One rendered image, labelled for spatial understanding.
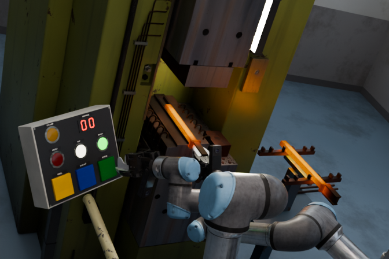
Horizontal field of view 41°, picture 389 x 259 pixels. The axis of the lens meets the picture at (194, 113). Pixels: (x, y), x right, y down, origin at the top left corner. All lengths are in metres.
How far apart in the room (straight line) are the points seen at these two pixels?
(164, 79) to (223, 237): 1.41
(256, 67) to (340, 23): 3.68
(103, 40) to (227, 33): 0.47
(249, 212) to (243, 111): 1.22
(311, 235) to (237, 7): 0.86
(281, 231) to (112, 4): 0.99
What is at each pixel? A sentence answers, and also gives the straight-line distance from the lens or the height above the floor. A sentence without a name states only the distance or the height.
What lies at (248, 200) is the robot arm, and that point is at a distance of 1.27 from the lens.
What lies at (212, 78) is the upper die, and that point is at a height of 1.31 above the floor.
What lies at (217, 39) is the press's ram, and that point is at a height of 1.48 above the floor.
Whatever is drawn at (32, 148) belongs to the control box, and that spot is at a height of 1.13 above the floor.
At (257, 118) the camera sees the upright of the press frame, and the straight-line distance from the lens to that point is 2.53.
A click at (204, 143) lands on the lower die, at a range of 2.27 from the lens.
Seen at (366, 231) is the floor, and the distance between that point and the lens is 4.04.
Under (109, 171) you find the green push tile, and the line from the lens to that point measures 1.94.
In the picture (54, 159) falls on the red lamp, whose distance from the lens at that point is 1.79.
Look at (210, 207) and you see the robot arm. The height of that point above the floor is 1.38.
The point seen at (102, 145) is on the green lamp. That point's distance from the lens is 1.91.
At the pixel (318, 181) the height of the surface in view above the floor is 1.00.
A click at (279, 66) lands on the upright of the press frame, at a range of 2.44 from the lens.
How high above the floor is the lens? 2.13
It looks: 27 degrees down
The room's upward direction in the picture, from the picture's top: 17 degrees clockwise
